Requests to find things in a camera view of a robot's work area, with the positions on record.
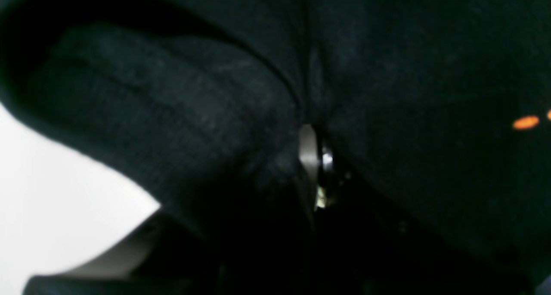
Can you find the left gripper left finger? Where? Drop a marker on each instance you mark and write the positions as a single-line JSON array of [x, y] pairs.
[[159, 257]]

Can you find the black T-shirt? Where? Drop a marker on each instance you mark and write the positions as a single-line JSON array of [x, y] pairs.
[[438, 104]]

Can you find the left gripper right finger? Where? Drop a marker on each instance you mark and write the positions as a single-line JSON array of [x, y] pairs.
[[320, 163]]

